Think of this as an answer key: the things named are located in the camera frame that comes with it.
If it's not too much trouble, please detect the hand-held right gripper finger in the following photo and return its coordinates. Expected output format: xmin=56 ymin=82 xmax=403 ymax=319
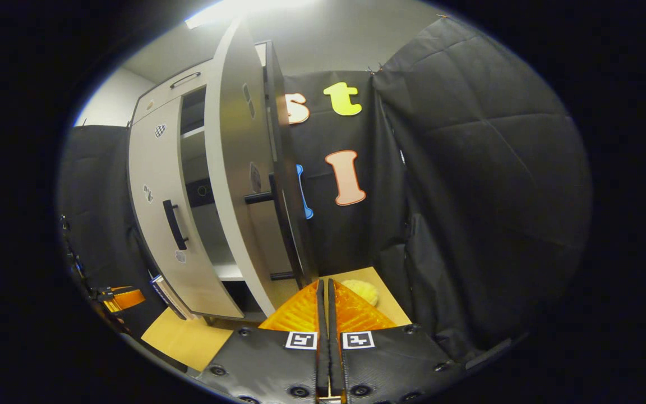
xmin=197 ymin=279 xmax=330 ymax=404
xmin=327 ymin=278 xmax=467 ymax=404

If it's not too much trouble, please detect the grey shoe cabinet door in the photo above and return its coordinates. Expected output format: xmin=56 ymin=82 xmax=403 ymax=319
xmin=128 ymin=95 xmax=245 ymax=319
xmin=204 ymin=20 xmax=280 ymax=318

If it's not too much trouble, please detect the black door handle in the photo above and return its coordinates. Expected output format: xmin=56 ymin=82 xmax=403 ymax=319
xmin=163 ymin=199 xmax=189 ymax=251
xmin=244 ymin=173 xmax=307 ymax=287

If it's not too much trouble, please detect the grey double-door shoe cabinet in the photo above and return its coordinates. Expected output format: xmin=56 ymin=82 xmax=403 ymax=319
xmin=127 ymin=39 xmax=319 ymax=327

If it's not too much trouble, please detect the grey cabinet drawer front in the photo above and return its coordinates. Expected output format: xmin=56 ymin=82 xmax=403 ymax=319
xmin=131 ymin=59 xmax=214 ymax=127

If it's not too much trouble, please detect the blue spine book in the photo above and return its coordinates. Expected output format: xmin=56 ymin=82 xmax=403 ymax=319
xmin=149 ymin=275 xmax=181 ymax=322

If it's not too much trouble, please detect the yellow plush toy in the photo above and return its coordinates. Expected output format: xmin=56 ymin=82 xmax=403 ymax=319
xmin=341 ymin=279 xmax=380 ymax=307

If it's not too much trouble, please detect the black backdrop cloth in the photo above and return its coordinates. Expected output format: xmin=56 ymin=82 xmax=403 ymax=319
xmin=57 ymin=14 xmax=593 ymax=362

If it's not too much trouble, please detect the large ceiling light panel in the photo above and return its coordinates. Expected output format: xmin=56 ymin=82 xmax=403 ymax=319
xmin=184 ymin=0 xmax=324 ymax=30

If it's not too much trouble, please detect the slim metal drawer handle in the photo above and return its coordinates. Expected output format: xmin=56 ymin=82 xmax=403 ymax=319
xmin=169 ymin=72 xmax=202 ymax=89

